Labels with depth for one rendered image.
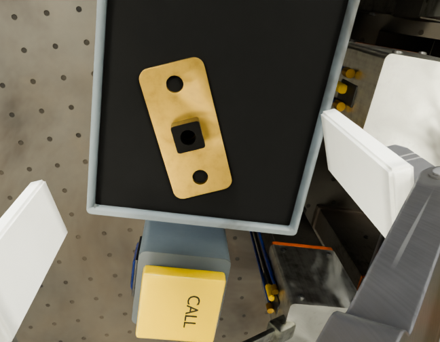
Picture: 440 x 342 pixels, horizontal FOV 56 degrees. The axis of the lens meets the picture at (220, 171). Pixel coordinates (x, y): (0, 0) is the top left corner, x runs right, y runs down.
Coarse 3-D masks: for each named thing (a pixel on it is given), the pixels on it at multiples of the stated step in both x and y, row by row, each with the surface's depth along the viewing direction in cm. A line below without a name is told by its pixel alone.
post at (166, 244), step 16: (160, 224) 34; (176, 224) 35; (144, 240) 32; (160, 240) 32; (176, 240) 32; (192, 240) 33; (208, 240) 33; (224, 240) 34; (144, 256) 31; (160, 256) 31; (176, 256) 31; (192, 256) 31; (208, 256) 31; (224, 256) 31; (224, 272) 32
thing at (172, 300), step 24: (144, 288) 29; (168, 288) 29; (192, 288) 30; (216, 288) 30; (144, 312) 30; (168, 312) 30; (192, 312) 30; (216, 312) 31; (144, 336) 31; (168, 336) 31; (192, 336) 31
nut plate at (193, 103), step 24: (144, 72) 23; (168, 72) 23; (192, 72) 23; (144, 96) 24; (168, 96) 24; (192, 96) 24; (168, 120) 24; (192, 120) 24; (216, 120) 25; (168, 144) 25; (192, 144) 24; (216, 144) 25; (168, 168) 26; (192, 168) 26; (216, 168) 26; (192, 192) 26
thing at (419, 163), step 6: (396, 150) 15; (402, 150) 15; (408, 150) 15; (402, 156) 15; (408, 156) 14; (414, 156) 14; (408, 162) 14; (414, 162) 14; (420, 162) 14; (426, 162) 14; (414, 168) 14; (420, 168) 13; (414, 174) 13; (414, 180) 13
